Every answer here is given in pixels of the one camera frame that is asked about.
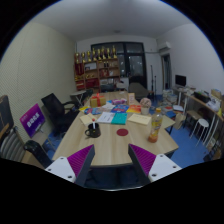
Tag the yellow gift box red ribbon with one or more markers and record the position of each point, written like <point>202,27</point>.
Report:
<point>97,101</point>

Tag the flat round red coaster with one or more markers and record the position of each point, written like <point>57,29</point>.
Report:
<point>122,132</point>

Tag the pale yellow envelope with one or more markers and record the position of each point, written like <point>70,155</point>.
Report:
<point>139,119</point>

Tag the tan standing card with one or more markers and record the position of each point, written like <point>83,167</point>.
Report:
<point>131,99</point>

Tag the red-tipped white stick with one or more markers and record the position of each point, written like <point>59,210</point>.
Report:
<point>93,124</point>

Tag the black armrest chair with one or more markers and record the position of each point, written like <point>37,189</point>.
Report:
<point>36,151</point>

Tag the brown paper bag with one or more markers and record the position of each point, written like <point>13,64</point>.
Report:
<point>179,121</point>

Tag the black tripod stand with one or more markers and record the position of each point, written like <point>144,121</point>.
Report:
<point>152,78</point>

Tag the white side desk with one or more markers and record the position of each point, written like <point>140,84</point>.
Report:
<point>203,106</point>

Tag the white booklet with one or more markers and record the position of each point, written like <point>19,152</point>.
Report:
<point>105,117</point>

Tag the white round stool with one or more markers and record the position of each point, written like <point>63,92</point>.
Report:
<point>202,123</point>

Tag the orange yellow book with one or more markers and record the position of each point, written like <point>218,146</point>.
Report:
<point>133,109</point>

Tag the brown office chair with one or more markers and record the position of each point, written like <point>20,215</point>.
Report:
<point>137,90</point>

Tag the black dotted mug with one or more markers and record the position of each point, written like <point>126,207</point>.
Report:
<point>95,132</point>

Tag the black framed glass door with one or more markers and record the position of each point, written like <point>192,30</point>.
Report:
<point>135,63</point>

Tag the pale yellow note card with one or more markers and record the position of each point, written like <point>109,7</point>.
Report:
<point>86,119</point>

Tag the black printer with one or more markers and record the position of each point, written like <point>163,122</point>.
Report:
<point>201,97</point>

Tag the white wall air conditioner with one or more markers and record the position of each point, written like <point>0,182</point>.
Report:
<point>164,46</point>

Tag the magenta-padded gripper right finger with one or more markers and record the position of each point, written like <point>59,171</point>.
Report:
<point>163,166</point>

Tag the black office chair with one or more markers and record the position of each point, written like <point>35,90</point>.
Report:
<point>56,110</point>

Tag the black computer monitor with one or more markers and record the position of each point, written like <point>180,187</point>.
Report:
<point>180,80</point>

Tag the yellow-labelled orange drink bottle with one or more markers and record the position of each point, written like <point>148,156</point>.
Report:
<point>155,128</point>

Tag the wooden shelf unit with trophies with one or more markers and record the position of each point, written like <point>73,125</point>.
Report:
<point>96,71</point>

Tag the stack of books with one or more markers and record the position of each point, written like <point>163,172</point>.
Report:
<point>170,98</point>

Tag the pink packet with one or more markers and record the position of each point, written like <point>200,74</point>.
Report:
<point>119,101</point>

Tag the purple sign board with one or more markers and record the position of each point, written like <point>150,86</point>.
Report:
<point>31,120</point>

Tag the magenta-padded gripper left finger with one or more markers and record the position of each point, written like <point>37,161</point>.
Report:
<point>58,168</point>

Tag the blue red colourful book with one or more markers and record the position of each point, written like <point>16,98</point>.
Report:
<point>91,111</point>

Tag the teal book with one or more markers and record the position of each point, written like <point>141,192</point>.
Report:
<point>119,119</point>

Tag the pink flowers in white pot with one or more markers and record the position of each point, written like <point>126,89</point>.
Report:
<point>145,105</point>

